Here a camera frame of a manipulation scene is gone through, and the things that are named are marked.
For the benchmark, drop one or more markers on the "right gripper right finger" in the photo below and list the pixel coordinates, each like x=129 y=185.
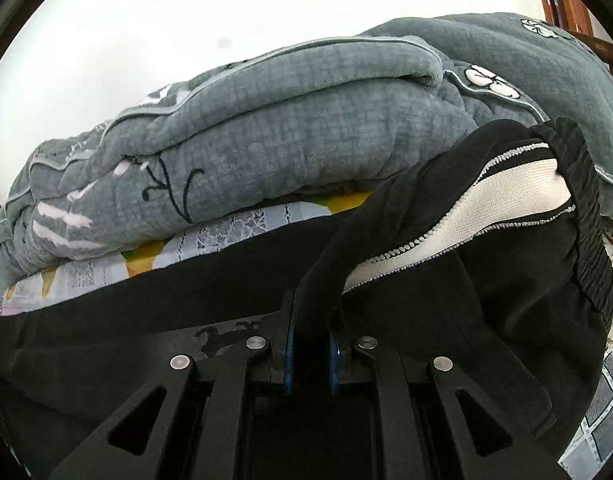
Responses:
x=398 y=418

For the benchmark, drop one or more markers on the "black pants with white stripe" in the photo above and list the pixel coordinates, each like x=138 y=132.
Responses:
x=386 y=284

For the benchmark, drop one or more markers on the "grey fruit-print bed cover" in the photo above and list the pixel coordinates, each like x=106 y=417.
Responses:
x=186 y=244

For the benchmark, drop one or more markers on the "grey quilted blanket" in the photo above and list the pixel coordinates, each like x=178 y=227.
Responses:
x=315 y=114

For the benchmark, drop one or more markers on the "dark wooden headboard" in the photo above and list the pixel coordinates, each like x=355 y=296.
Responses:
x=576 y=18

